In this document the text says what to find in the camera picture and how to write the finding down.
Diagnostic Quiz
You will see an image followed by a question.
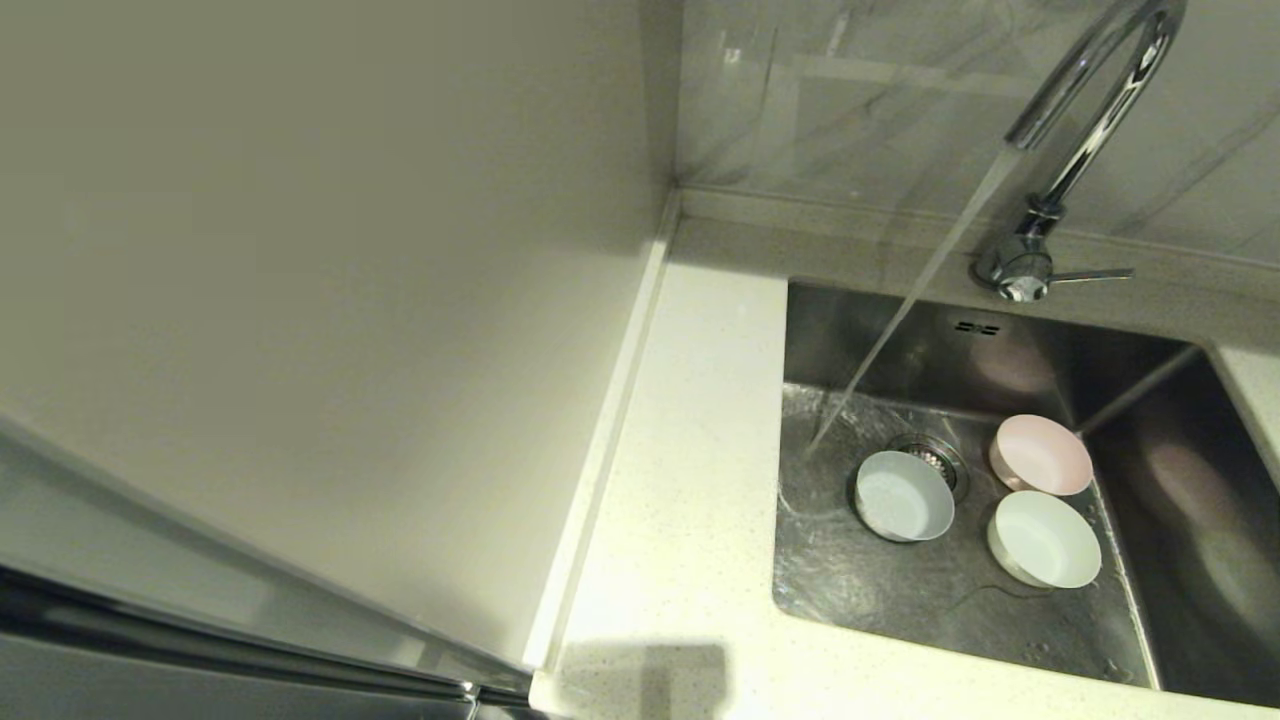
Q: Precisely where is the chrome gooseneck faucet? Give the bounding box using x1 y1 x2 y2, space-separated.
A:
970 0 1188 304

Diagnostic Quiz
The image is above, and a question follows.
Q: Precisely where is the pink bowl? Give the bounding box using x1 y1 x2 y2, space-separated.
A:
988 414 1094 497

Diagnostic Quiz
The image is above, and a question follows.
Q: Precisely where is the white bowl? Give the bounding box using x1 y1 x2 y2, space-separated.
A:
986 490 1103 589

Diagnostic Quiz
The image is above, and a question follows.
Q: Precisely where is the stainless steel sink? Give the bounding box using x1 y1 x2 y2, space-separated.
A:
772 278 1280 709

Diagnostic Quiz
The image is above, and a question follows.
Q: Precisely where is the stainless steel refrigerator door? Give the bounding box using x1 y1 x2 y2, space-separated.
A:
0 410 536 720

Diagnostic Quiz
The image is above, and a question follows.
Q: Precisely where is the metal sink drain strainer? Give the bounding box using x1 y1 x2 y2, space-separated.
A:
888 432 969 501

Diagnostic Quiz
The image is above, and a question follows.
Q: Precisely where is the light blue bowl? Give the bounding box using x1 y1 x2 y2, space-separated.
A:
853 450 956 543

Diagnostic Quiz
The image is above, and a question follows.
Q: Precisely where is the running water stream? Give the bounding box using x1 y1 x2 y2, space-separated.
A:
805 140 1021 453

